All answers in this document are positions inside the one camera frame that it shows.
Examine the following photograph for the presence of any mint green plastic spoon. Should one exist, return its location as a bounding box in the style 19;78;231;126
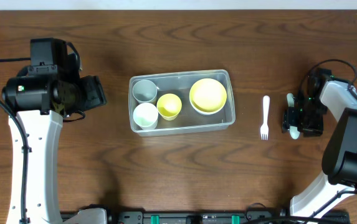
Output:
287;93;300;139

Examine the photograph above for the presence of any white plastic cup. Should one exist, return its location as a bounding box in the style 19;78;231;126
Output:
133;103;159;130

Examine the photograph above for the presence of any yellow plastic cup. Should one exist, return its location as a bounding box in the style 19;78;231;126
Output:
156;93;182;121

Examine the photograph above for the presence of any yellow plastic bowl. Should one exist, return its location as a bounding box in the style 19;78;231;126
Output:
189;78;227;112

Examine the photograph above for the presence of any white plastic bowl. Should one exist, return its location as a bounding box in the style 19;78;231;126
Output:
191;105;224;116

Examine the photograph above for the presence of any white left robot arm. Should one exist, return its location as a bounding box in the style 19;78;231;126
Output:
2;75;106;223

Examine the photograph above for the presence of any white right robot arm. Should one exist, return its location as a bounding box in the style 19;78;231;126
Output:
282;75;357;218

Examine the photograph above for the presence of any clear plastic container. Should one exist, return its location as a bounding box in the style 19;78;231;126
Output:
128;68;237;137

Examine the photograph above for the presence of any white plastic fork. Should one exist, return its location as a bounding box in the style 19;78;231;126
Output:
260;95;270;141

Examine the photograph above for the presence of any grey plastic cup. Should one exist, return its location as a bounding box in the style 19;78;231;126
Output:
133;80;158;105

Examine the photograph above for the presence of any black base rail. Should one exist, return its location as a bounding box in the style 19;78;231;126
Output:
59;203;350;224

